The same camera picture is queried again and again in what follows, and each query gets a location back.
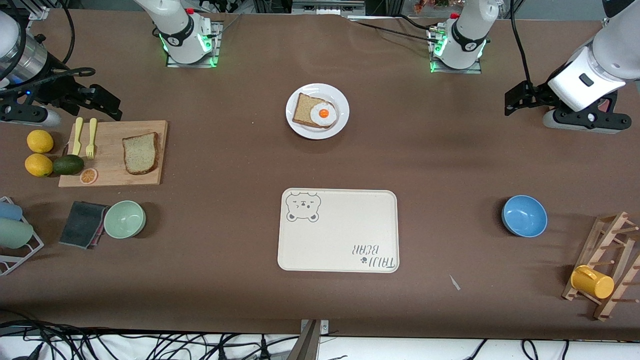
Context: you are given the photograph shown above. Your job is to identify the plain brown bread slice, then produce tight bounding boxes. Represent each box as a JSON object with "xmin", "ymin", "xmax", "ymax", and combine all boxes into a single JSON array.
[{"xmin": 122, "ymin": 132, "xmax": 160, "ymax": 176}]

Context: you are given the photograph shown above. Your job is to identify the white round plate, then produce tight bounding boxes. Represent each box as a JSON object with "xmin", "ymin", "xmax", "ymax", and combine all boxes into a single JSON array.
[{"xmin": 285, "ymin": 83, "xmax": 350, "ymax": 140}]

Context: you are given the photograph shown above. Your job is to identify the yellow plastic knife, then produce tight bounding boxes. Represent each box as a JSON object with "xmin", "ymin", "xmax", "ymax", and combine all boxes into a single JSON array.
[{"xmin": 71, "ymin": 117, "xmax": 84, "ymax": 156}]

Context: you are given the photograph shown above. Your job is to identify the yellow plastic fork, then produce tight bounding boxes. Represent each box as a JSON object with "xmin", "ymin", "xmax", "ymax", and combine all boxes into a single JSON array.
[{"xmin": 85, "ymin": 118, "xmax": 98, "ymax": 160}]

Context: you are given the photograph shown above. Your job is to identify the wooden cutting board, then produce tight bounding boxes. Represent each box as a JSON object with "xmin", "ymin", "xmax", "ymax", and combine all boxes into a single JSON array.
[{"xmin": 58, "ymin": 120, "xmax": 169, "ymax": 188}]

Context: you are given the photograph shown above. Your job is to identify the yellow lemon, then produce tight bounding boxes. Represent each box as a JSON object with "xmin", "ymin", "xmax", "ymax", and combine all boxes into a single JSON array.
[
  {"xmin": 26, "ymin": 129, "xmax": 55, "ymax": 154},
  {"xmin": 24, "ymin": 153, "xmax": 54, "ymax": 178}
]

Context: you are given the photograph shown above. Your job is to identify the dark green avocado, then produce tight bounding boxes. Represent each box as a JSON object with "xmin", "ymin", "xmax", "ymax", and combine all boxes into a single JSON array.
[{"xmin": 52, "ymin": 154, "xmax": 85, "ymax": 176}]

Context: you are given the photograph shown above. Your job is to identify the pale green bowl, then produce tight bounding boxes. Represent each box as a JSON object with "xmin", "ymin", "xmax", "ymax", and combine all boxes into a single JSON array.
[{"xmin": 103, "ymin": 200, "xmax": 147, "ymax": 239}]

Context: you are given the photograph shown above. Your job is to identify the blue bowl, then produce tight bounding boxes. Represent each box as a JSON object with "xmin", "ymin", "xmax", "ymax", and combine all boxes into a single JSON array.
[{"xmin": 501, "ymin": 195, "xmax": 548, "ymax": 238}]

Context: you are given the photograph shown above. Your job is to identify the dark grey sponge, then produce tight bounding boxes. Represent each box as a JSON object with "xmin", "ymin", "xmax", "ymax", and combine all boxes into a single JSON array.
[{"xmin": 58, "ymin": 201, "xmax": 110, "ymax": 250}]

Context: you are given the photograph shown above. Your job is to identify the light blue cup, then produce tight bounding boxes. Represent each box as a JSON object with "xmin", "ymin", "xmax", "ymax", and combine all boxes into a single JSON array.
[{"xmin": 0, "ymin": 201, "xmax": 24, "ymax": 222}]

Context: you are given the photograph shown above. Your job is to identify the pale green cup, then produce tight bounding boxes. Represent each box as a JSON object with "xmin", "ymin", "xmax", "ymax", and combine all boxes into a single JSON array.
[{"xmin": 0, "ymin": 218, "xmax": 35, "ymax": 250}]

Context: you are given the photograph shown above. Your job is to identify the wooden mug rack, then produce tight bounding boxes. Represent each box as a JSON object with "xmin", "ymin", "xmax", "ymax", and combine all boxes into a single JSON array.
[{"xmin": 561, "ymin": 211, "xmax": 640, "ymax": 321}]

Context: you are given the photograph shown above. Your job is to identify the toy fried egg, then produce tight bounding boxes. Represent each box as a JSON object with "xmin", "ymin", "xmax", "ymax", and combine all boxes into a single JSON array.
[{"xmin": 310, "ymin": 102, "xmax": 337, "ymax": 126}]

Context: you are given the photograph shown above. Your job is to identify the bread slice under egg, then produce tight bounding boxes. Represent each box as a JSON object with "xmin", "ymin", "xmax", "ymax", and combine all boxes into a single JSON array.
[{"xmin": 292, "ymin": 92, "xmax": 337, "ymax": 129}]

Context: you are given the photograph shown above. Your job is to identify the yellow mug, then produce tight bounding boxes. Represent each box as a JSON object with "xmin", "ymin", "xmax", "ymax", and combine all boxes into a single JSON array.
[{"xmin": 570, "ymin": 265, "xmax": 615, "ymax": 300}]

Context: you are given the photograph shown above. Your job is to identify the cream bear print tray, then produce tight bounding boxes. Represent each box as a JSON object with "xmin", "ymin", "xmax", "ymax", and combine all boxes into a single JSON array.
[{"xmin": 277, "ymin": 188, "xmax": 400, "ymax": 274}]

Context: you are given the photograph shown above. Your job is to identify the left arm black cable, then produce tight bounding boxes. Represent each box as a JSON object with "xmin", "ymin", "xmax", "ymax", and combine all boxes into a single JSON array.
[{"xmin": 509, "ymin": 0, "xmax": 537, "ymax": 97}]

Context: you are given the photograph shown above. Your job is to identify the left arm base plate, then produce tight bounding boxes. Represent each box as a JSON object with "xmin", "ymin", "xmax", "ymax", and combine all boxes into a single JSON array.
[{"xmin": 429, "ymin": 25, "xmax": 483, "ymax": 75}]

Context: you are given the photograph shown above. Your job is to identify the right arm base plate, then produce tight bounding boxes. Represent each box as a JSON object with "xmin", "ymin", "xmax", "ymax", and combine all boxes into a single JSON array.
[{"xmin": 165, "ymin": 21, "xmax": 223, "ymax": 69}]

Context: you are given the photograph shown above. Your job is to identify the black table cable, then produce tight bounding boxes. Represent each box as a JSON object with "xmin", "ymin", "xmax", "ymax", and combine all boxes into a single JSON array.
[{"xmin": 347, "ymin": 15, "xmax": 443, "ymax": 46}]

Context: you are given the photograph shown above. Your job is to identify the white wire rack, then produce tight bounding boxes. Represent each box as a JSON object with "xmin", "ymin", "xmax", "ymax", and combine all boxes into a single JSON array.
[{"xmin": 0, "ymin": 196, "xmax": 45, "ymax": 277}]

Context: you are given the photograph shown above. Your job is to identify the metal background frame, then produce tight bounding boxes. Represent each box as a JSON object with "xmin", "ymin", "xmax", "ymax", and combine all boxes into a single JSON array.
[{"xmin": 291, "ymin": 0, "xmax": 367, "ymax": 17}]

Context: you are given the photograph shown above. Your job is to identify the tangled black floor cables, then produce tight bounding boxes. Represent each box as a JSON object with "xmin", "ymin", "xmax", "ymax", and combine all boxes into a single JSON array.
[{"xmin": 0, "ymin": 310, "xmax": 301, "ymax": 360}]

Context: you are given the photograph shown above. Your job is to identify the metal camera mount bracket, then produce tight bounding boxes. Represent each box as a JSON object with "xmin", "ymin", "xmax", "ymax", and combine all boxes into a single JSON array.
[{"xmin": 285, "ymin": 319, "xmax": 330, "ymax": 360}]

